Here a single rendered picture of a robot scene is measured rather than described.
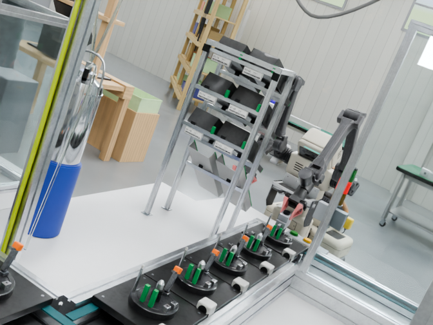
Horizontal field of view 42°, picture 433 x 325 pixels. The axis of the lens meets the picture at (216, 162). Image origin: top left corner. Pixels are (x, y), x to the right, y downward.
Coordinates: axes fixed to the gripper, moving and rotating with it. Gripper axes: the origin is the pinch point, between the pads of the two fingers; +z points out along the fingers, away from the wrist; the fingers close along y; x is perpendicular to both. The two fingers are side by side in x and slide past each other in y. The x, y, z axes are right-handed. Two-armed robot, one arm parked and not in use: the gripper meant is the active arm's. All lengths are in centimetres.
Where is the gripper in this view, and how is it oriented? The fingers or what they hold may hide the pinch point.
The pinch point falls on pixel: (285, 215)
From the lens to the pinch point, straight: 243.6
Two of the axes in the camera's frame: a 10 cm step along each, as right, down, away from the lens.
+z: -5.7, 6.9, -4.4
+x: 0.8, 5.8, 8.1
